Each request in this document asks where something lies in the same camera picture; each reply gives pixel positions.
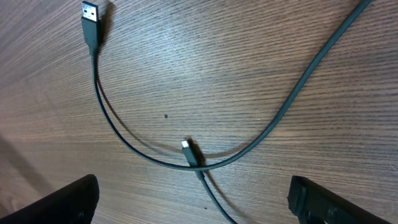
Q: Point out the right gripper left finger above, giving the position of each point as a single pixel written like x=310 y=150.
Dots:
x=74 y=203

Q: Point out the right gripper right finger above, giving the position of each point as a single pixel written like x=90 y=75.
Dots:
x=311 y=203

